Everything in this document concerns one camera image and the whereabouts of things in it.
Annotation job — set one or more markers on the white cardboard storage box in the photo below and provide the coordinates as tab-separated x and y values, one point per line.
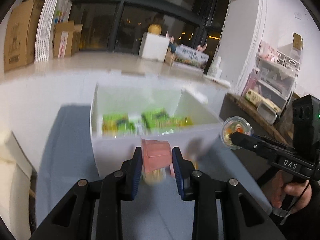
196	126

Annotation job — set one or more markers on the yellow round fruit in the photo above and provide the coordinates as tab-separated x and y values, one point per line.
155	28

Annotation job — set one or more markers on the printed landscape carton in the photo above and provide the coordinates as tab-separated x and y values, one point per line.
189	58

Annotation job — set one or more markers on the open small cardboard box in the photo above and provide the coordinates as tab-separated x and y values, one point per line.
66	39

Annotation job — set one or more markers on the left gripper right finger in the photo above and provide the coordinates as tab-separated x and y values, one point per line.
183	170

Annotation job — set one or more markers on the white cushioned sofa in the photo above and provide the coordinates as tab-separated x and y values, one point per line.
16	171

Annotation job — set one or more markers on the white plastic bottle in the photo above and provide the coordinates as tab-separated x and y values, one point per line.
214	69

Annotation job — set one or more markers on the pink jelly cup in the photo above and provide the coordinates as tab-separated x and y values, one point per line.
157	161

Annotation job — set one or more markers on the plastic drawer organizer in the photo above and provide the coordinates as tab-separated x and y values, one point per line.
275	75

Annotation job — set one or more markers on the white dotted shopping bag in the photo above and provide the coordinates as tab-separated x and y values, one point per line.
52	13

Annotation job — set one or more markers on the black tracking camera box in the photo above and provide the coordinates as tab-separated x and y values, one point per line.
306	130

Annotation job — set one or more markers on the large brown cardboard box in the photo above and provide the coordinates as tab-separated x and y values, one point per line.
19	45

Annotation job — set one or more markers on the white foam box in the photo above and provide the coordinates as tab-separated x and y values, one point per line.
153	47

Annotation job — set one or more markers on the cartoon lid jelly cup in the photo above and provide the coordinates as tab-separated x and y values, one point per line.
234	125

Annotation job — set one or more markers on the green seaweed snack bag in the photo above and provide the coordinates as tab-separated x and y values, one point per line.
115	124

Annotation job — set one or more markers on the person right hand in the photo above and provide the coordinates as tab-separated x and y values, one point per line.
278	188

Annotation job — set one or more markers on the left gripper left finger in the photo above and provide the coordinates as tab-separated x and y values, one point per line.
133	175

